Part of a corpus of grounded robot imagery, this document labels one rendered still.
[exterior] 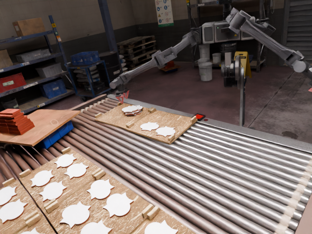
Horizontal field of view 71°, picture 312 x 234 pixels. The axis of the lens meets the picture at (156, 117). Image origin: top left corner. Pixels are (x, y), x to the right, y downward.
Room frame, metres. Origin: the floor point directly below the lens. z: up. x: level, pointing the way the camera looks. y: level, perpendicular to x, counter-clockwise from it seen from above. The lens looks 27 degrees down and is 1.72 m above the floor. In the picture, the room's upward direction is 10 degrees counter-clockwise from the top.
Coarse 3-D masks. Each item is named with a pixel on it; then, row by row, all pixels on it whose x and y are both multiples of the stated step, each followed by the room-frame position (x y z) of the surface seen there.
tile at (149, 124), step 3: (144, 123) 1.47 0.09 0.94; (147, 123) 1.47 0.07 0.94; (150, 123) 1.46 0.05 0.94; (153, 123) 1.45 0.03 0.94; (156, 123) 1.45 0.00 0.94; (141, 126) 1.44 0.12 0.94; (144, 126) 1.43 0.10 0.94; (147, 126) 1.42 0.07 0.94; (150, 126) 1.41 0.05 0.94; (153, 126) 1.41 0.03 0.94; (156, 126) 1.40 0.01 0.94; (144, 129) 1.39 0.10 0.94; (147, 129) 1.38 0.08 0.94; (150, 129) 1.37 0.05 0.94; (153, 129) 1.37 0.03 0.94
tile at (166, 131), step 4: (160, 128) 1.36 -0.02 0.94; (164, 128) 1.35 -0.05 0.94; (168, 128) 1.34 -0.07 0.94; (172, 128) 1.33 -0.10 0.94; (156, 132) 1.32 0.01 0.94; (160, 132) 1.30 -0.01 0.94; (164, 132) 1.29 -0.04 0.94; (168, 132) 1.29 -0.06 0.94; (172, 132) 1.28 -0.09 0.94; (164, 136) 1.25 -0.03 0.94
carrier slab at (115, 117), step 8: (128, 104) 1.93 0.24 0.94; (112, 112) 1.81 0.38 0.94; (120, 112) 1.78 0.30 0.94; (144, 112) 1.69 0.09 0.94; (96, 120) 1.73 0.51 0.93; (104, 120) 1.67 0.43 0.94; (112, 120) 1.65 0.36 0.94; (120, 120) 1.62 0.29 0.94; (128, 120) 1.60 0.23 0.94; (136, 120) 1.57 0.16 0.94
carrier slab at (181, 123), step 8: (160, 112) 1.64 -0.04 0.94; (168, 112) 1.61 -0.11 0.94; (144, 120) 1.54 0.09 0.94; (152, 120) 1.52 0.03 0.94; (160, 120) 1.50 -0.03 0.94; (168, 120) 1.47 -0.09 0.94; (176, 120) 1.45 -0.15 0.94; (184, 120) 1.43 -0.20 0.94; (128, 128) 1.46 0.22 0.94; (136, 128) 1.44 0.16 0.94; (176, 128) 1.34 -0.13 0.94; (184, 128) 1.32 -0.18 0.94; (152, 136) 1.28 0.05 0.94; (160, 136) 1.26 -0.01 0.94; (168, 136) 1.25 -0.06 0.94; (176, 136) 1.23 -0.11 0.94
